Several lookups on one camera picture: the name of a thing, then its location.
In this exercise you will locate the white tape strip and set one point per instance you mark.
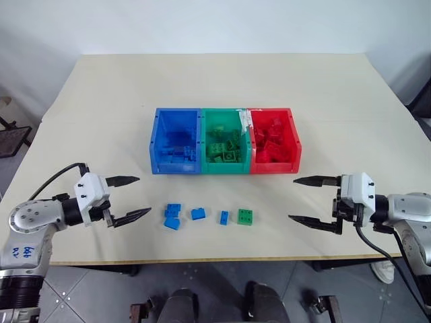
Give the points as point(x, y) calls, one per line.
point(245, 118)

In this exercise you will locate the black stool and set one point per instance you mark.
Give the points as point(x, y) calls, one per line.
point(13, 134)

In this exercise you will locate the dark green brick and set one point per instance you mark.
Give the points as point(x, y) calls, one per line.
point(219, 129)
point(233, 143)

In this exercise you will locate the blue four-stud brick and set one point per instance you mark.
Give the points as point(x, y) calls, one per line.
point(172, 210)

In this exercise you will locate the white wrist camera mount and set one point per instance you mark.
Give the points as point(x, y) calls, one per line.
point(358, 191)
point(89, 190)

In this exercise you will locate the white shoe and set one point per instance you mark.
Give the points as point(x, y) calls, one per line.
point(383, 271)

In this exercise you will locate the red plastic bin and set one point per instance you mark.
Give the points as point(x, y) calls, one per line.
point(274, 141)

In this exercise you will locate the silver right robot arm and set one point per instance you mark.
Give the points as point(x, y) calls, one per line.
point(409, 215)

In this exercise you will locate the small blue two-stud brick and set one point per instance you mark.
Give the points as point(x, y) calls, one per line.
point(224, 217)

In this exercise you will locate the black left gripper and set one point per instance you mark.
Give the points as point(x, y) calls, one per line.
point(98, 212)

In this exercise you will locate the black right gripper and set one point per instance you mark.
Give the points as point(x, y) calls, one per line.
point(344, 210)

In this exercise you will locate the green brick with round hole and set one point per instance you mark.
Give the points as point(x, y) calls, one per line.
point(229, 156)

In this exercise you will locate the blue sloped brick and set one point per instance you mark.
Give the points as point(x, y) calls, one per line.
point(172, 223)

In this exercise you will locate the blue plastic bin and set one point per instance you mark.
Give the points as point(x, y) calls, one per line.
point(175, 141)

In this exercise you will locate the blue stepped brick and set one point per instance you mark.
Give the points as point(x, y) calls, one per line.
point(198, 214)

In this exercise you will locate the dark rounded shape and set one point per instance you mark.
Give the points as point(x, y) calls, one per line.
point(178, 307)
point(264, 303)

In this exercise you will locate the red sloped brick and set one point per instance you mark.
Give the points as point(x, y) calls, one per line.
point(271, 148)

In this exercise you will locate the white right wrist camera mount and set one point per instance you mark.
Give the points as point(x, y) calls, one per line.
point(358, 191)

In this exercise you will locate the green four-stud brick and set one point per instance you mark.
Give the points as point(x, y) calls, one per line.
point(215, 147)
point(245, 216)

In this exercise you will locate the rusty metal foot bracket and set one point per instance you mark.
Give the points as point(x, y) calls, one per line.
point(325, 307)
point(139, 311)

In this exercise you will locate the green plastic bin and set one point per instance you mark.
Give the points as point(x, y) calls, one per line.
point(225, 143)

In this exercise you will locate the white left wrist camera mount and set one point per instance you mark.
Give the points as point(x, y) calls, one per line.
point(89, 190)

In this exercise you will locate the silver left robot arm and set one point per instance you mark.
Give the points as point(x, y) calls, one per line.
point(28, 218)

